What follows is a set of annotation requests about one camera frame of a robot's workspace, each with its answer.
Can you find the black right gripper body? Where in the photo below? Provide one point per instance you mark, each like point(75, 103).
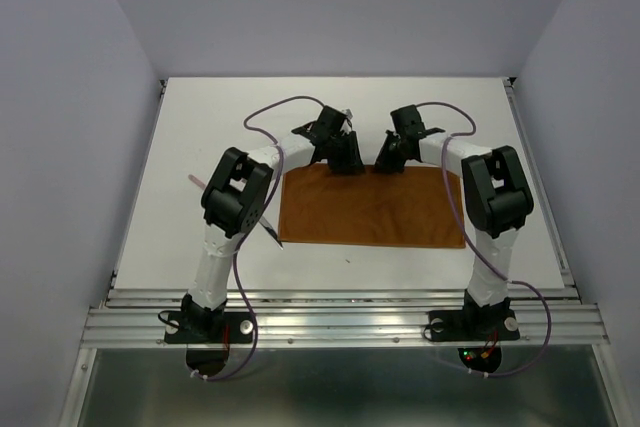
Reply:
point(402, 137)

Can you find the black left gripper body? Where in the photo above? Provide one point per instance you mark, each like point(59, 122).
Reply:
point(330, 139)

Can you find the orange brown cloth napkin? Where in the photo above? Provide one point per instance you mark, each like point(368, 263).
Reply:
point(410, 209)

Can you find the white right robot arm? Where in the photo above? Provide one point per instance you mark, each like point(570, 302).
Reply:
point(485, 185)

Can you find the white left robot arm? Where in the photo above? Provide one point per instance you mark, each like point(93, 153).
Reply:
point(241, 189)

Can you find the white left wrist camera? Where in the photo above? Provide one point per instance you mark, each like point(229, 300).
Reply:
point(348, 114)

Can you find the pink handled fork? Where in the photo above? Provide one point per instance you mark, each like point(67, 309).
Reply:
point(197, 181)

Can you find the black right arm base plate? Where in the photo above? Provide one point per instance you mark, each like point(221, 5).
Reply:
point(462, 326)

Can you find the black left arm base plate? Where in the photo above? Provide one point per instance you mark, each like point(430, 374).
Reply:
point(229, 328)

